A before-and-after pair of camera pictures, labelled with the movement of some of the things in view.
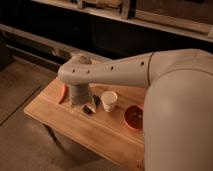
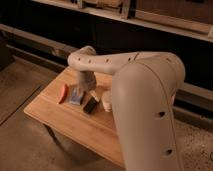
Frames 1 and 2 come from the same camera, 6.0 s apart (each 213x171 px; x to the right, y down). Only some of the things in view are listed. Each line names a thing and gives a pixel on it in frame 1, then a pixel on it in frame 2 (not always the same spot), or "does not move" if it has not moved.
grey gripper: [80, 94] to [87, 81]
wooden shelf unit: [47, 33] does not move
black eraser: [89, 108] does not move
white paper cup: [108, 99] does not move
